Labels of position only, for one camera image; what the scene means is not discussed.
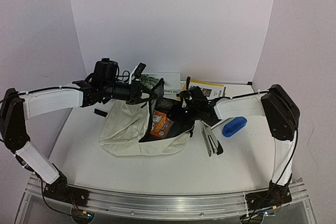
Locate white palm leaf book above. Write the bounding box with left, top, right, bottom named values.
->
left=140, top=72, right=181, bottom=95

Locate white Decorate book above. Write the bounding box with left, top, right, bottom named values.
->
left=187, top=81, right=229, bottom=101

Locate blue pencil case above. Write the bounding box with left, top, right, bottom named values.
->
left=222, top=116, right=247, bottom=137

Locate orange cover paperback book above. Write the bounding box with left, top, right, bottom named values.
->
left=150, top=110, right=174, bottom=139

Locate yellow flat book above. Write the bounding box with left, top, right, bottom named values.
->
left=176, top=78, right=226, bottom=101

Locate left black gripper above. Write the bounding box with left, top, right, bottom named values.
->
left=102, top=80, right=158, bottom=105

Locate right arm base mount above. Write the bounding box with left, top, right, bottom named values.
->
left=245, top=180, right=292, bottom=210

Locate silver black stapler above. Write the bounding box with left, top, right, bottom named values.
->
left=201, top=126, right=224, bottom=157

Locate cream canvas backpack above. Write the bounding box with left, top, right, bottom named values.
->
left=98, top=78, right=196, bottom=158

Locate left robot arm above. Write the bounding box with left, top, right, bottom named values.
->
left=1, top=58, right=159, bottom=200

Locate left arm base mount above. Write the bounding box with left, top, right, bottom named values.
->
left=43, top=174, right=89, bottom=208

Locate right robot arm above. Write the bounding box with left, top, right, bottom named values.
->
left=167, top=84, right=300, bottom=187

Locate aluminium front rail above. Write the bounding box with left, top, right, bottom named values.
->
left=27, top=175, right=316, bottom=223

